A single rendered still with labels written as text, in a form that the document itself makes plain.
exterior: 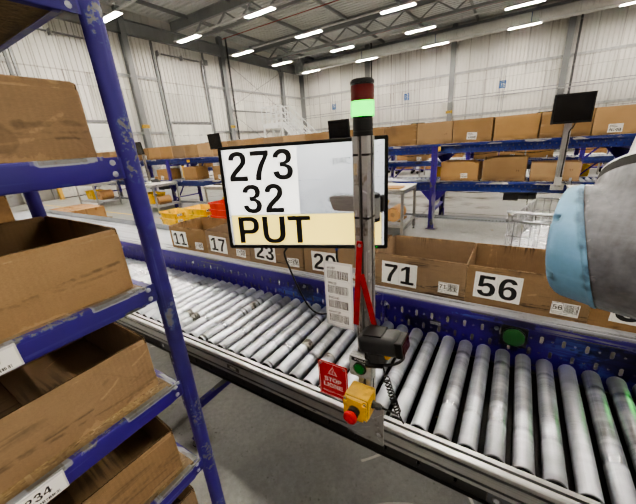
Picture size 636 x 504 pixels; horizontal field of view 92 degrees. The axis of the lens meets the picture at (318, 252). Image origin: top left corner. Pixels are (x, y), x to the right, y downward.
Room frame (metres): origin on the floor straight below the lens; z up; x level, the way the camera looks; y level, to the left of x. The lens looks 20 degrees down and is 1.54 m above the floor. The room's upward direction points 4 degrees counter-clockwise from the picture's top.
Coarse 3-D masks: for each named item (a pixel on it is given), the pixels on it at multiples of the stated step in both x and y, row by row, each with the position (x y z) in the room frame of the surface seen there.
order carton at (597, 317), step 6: (594, 312) 0.90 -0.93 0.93; (600, 312) 0.89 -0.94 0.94; (606, 312) 0.88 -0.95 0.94; (588, 318) 0.90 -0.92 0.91; (594, 318) 0.90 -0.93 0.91; (600, 318) 0.89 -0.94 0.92; (606, 318) 0.88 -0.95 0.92; (594, 324) 0.89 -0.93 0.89; (600, 324) 0.89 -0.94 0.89; (606, 324) 0.88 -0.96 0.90; (612, 324) 0.87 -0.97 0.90; (618, 324) 0.86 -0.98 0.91; (624, 324) 0.85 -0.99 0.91; (624, 330) 0.85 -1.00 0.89; (630, 330) 0.84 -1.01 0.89
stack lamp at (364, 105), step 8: (352, 88) 0.72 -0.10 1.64; (360, 88) 0.71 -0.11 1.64; (368, 88) 0.71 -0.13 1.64; (352, 96) 0.72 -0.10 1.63; (360, 96) 0.71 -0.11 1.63; (368, 96) 0.71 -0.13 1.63; (352, 104) 0.72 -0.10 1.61; (360, 104) 0.71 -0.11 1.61; (368, 104) 0.71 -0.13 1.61; (352, 112) 0.72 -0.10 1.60; (360, 112) 0.71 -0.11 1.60; (368, 112) 0.71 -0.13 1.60
